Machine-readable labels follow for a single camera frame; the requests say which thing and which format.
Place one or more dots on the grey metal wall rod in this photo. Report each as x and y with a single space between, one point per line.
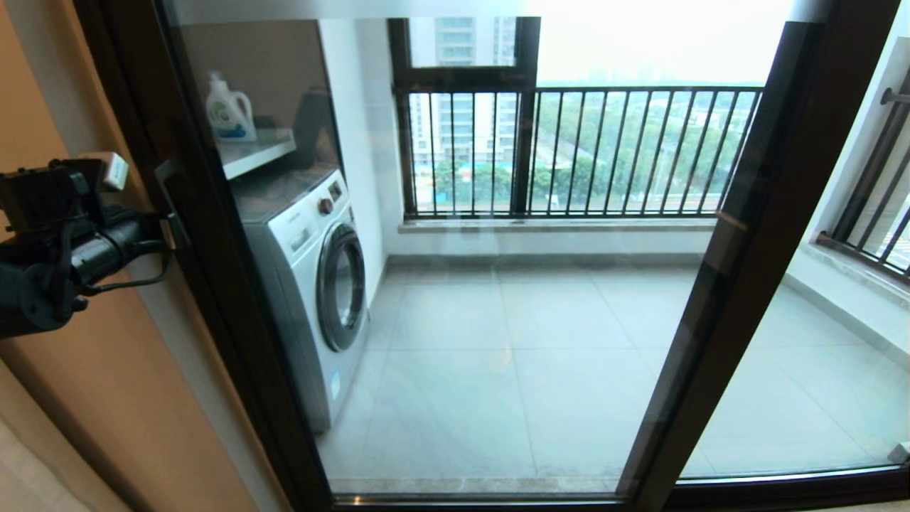
896 97

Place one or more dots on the dark framed fixed glass door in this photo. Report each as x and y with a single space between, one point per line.
842 370

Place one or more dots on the sliding glass door, dark frame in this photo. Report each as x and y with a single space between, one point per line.
213 320

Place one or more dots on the short stone window sill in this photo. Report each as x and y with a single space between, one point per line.
853 274

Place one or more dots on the white wall shelf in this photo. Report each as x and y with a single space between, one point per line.
259 151

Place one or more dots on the long stone window sill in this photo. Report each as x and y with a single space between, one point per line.
554 226

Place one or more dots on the white front-load washing machine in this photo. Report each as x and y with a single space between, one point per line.
306 284

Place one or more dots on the black window frame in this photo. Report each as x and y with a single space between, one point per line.
526 53

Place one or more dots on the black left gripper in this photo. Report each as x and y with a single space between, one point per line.
117 245

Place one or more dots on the highrise building outside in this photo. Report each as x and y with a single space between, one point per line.
461 50

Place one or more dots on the white detergent bottle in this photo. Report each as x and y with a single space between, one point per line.
229 117

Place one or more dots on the black side balcony railing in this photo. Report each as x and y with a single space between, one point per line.
871 167

